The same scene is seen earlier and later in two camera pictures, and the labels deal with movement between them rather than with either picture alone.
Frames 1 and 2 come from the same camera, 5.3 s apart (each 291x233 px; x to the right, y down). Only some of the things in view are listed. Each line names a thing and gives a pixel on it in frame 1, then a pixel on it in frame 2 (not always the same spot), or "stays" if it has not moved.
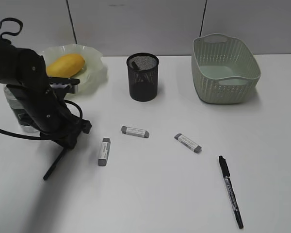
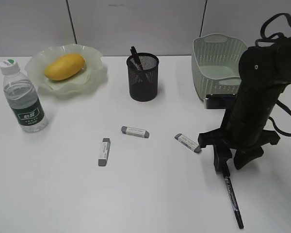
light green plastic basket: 224,70 stays
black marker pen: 223,165 stays
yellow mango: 66,66 stays
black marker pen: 48,173 to 136,58
